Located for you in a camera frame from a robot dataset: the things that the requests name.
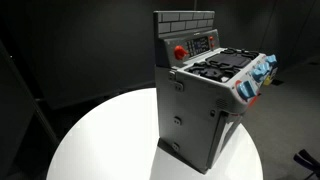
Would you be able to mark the grey toy stove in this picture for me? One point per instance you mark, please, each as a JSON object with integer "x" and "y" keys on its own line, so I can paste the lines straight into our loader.
{"x": 190, "y": 113}

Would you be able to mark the small red round button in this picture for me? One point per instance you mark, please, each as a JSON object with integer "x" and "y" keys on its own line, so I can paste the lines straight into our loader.
{"x": 211, "y": 38}
{"x": 211, "y": 45}

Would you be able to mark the blue stove knob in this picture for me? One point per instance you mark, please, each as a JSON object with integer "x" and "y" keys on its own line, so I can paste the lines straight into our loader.
{"x": 272, "y": 60}
{"x": 246, "y": 90}
{"x": 261, "y": 72}

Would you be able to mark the yellow stove front tag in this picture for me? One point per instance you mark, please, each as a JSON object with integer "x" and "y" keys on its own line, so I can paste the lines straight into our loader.
{"x": 267, "y": 80}

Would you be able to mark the large red panel knob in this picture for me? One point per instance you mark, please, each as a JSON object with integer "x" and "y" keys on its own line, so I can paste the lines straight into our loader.
{"x": 180, "y": 52}

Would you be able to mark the black burner grate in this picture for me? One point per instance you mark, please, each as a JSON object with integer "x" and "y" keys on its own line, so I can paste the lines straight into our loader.
{"x": 213, "y": 71}
{"x": 240, "y": 52}

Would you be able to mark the dark control display panel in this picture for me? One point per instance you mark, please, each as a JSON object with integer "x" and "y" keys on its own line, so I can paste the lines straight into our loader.
{"x": 198, "y": 45}

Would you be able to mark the black ribbed griddle plate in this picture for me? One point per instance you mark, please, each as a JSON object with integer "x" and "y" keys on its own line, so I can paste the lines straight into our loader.
{"x": 229, "y": 60}

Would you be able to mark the grey oven door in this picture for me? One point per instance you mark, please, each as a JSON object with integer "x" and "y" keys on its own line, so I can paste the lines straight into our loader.
{"x": 222, "y": 140}

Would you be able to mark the black slanted pole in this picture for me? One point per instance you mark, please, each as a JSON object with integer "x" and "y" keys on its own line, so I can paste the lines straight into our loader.
{"x": 31, "y": 100}

